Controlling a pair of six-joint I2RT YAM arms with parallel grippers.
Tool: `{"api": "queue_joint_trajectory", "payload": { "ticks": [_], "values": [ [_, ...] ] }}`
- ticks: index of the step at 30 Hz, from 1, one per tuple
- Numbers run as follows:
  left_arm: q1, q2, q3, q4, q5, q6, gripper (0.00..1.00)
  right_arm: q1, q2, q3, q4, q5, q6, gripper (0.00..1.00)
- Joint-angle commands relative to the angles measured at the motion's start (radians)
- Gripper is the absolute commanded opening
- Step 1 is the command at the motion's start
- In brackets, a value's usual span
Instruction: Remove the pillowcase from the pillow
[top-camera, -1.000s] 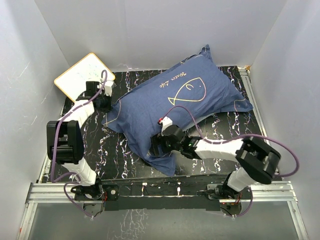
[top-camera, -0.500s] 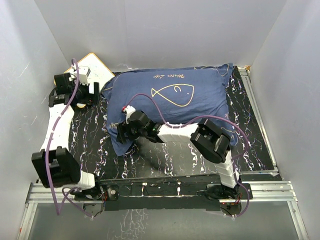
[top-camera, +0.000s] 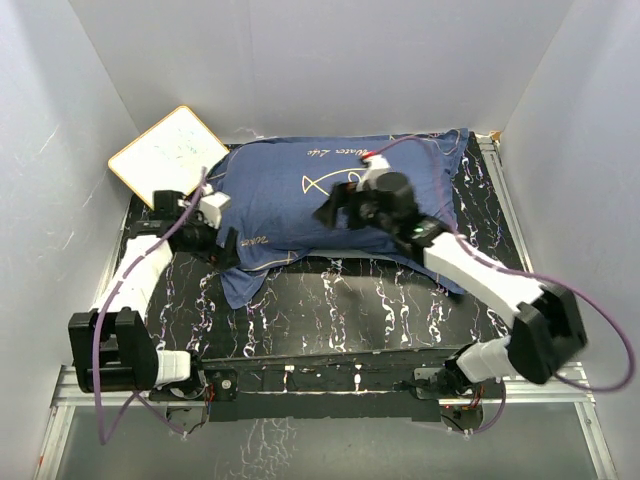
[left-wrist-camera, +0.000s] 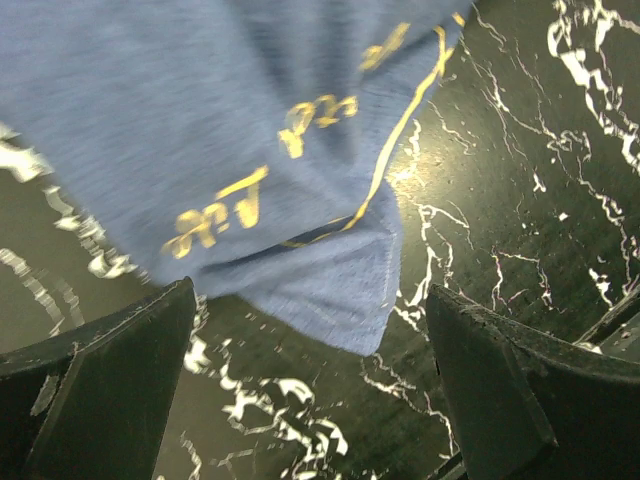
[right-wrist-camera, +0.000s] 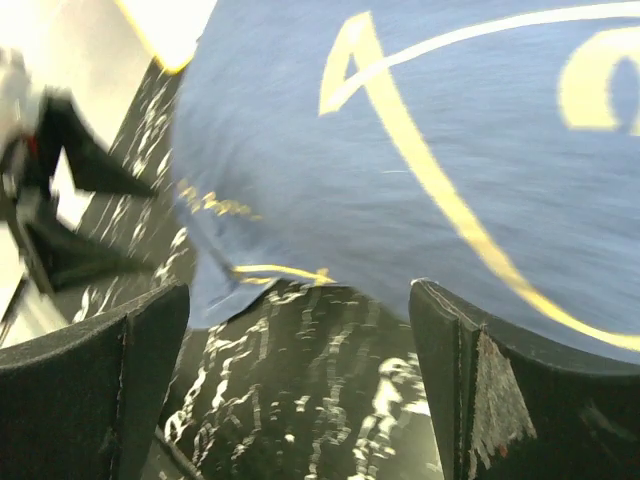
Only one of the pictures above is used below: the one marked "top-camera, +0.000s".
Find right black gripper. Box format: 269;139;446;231
313;183;396;236

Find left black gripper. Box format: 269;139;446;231
177;209;240;271

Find blue fish print pillowcase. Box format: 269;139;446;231
208;128;469;309

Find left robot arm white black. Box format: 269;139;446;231
68;186;239;399

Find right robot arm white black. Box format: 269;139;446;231
314;172;587;397

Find white board orange edge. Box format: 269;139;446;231
108;105;229;208

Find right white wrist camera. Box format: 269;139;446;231
356;152;390;192

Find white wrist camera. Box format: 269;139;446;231
198;184;231;229
356;152;390;192

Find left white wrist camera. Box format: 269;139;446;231
198;184;231;229

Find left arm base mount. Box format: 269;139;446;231
148;368;238;439

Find aluminium frame rail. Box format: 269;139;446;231
34;132;619;480

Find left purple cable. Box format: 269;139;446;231
94;167;211;446

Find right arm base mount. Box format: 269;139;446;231
392;360;507;440

